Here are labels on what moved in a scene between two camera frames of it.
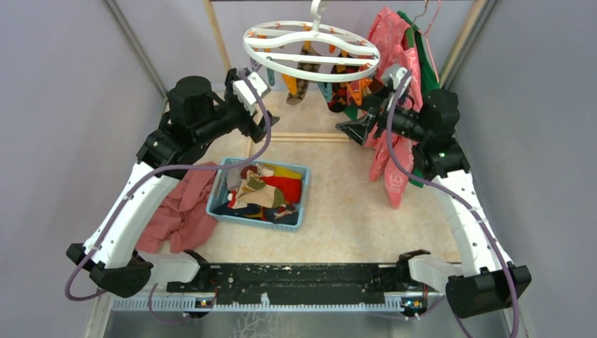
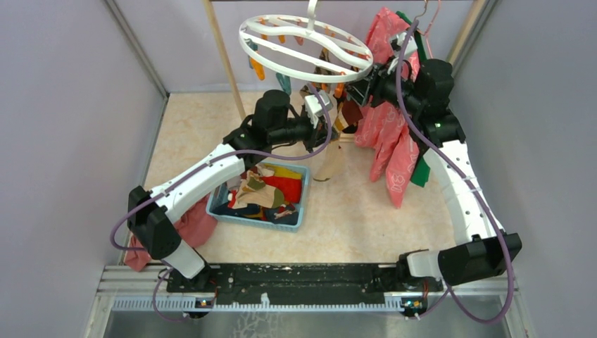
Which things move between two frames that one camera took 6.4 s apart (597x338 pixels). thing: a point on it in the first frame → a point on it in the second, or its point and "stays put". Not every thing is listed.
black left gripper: x=250 y=127 → x=318 y=135
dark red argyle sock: x=338 y=101 → x=353 y=114
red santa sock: x=291 y=188 stays put
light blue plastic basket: x=228 y=163 stays put
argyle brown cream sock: x=294 y=98 → x=325 y=54
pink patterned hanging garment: x=394 y=55 stays put
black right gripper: x=357 y=129 → x=372 y=85
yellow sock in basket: x=285 y=172 stays put
